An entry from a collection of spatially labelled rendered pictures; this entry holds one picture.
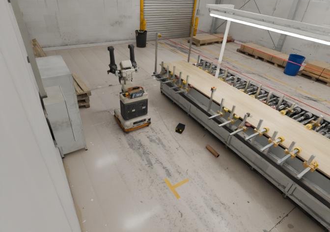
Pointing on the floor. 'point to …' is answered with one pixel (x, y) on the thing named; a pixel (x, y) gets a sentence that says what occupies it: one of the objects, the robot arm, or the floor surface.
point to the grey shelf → (59, 79)
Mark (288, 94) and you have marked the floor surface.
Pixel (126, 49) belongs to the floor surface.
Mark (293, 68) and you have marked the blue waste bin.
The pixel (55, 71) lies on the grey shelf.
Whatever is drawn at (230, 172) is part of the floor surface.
